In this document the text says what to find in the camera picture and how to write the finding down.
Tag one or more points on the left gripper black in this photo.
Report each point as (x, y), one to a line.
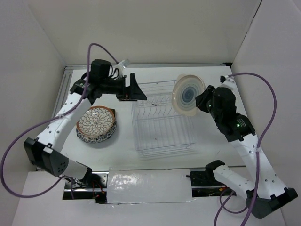
(135, 92)

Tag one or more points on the brown rim floral bowl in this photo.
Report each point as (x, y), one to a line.
(96, 121)

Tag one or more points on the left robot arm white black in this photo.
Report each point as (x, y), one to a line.
(44, 151)

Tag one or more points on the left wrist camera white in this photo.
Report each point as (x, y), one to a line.
(123, 64)

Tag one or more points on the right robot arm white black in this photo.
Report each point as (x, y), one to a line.
(266, 192)

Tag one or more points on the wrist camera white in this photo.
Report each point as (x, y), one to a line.
(227, 82)
(123, 64)

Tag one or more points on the beige plate blue swirl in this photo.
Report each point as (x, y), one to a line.
(186, 89)

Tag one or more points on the white wire dish rack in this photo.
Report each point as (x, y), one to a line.
(159, 131)

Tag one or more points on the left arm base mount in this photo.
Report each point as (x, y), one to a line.
(95, 189)

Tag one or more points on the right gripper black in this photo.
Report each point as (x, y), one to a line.
(201, 100)

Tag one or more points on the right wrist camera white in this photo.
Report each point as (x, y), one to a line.
(227, 82)

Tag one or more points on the blue floral white plate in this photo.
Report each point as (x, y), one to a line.
(99, 138)

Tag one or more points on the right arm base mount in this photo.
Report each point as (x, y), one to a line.
(203, 186)

